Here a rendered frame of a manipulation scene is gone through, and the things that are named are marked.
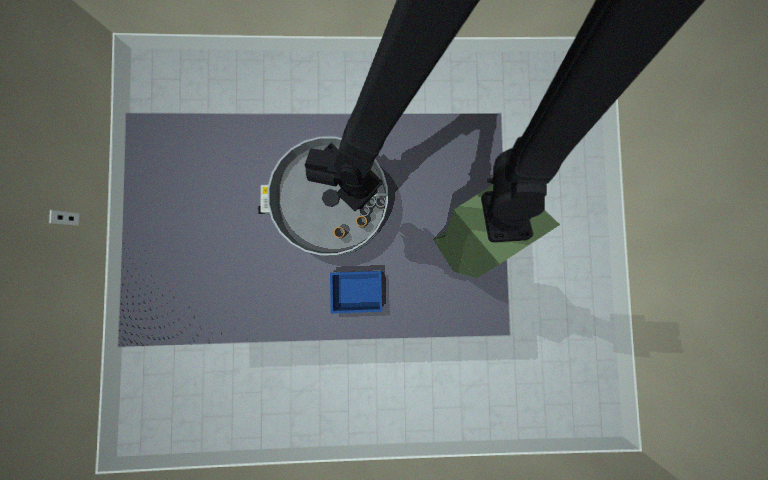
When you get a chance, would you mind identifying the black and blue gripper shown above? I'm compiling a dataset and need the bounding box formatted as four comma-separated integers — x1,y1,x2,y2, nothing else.
337,170,383,211

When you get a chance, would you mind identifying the blue open crate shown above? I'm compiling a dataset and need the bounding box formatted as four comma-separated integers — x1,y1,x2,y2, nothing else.
330,270,382,314

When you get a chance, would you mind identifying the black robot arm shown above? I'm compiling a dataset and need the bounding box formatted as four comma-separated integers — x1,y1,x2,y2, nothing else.
305,0,705,242

